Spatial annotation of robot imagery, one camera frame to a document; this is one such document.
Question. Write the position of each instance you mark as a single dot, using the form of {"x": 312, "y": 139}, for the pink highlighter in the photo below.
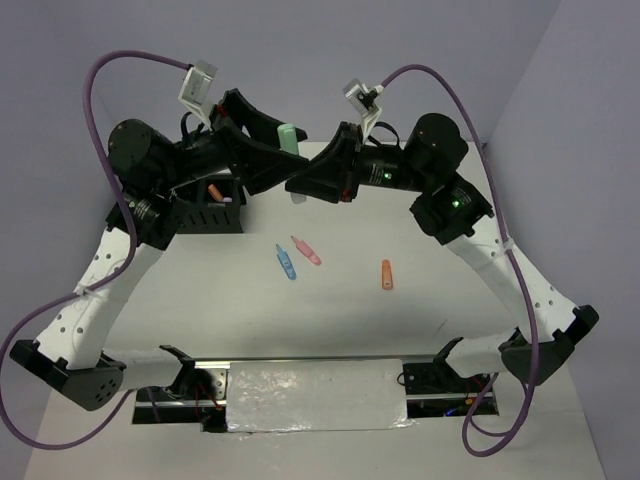
{"x": 307, "y": 251}

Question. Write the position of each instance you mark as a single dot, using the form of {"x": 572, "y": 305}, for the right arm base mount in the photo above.
{"x": 432, "y": 391}

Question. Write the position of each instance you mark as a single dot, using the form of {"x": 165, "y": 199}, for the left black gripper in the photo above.
{"x": 255, "y": 158}

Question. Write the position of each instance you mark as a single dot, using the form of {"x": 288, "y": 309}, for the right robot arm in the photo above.
{"x": 454, "y": 212}

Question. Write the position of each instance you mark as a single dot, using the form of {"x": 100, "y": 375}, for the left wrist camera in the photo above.
{"x": 194, "y": 92}

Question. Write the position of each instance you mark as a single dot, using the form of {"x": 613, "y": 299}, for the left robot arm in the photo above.
{"x": 70, "y": 355}

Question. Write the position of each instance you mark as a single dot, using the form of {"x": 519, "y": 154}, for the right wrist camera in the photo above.
{"x": 363, "y": 99}

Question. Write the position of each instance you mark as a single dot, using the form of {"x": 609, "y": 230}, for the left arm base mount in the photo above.
{"x": 199, "y": 400}

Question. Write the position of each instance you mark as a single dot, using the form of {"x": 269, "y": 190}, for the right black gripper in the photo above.
{"x": 334, "y": 173}

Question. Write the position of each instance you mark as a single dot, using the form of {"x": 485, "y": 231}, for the black slotted organizer box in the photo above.
{"x": 206, "y": 216}

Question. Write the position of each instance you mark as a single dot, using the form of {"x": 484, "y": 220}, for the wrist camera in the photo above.
{"x": 194, "y": 92}
{"x": 363, "y": 99}

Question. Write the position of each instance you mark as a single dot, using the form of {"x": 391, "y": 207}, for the green highlighter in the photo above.
{"x": 298, "y": 199}

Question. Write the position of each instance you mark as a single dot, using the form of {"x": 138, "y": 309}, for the blue highlighter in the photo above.
{"x": 286, "y": 263}

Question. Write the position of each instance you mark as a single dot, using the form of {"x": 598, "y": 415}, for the green marker cap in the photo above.
{"x": 287, "y": 137}

